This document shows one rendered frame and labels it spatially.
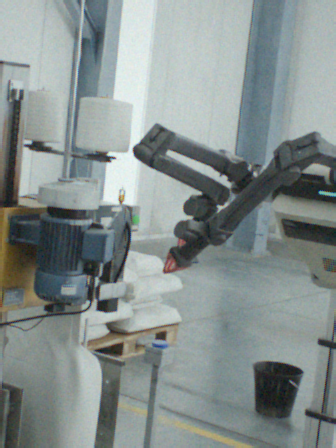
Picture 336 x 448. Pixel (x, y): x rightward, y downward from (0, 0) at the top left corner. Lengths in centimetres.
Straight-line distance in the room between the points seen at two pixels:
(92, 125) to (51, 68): 607
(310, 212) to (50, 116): 89
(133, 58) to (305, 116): 276
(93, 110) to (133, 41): 699
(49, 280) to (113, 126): 49
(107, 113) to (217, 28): 834
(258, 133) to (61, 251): 904
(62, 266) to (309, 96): 911
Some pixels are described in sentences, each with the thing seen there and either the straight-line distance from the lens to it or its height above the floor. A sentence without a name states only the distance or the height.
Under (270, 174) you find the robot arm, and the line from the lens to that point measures 266.
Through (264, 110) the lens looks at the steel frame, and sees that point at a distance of 1164.
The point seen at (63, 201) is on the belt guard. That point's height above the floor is 138.
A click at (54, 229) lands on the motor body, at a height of 130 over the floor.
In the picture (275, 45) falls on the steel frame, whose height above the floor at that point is 256.
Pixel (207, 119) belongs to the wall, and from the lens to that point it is 1106.
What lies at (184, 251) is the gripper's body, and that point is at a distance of 294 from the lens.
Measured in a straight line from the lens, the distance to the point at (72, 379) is 318.
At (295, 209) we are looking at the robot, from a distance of 310.
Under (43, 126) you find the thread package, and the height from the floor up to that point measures 158.
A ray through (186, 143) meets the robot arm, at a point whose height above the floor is 158.
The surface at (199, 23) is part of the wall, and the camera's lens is 1077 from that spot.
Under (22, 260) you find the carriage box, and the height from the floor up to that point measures 118.
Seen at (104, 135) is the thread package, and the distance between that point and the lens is 279.
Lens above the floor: 168
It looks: 7 degrees down
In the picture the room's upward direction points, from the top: 6 degrees clockwise
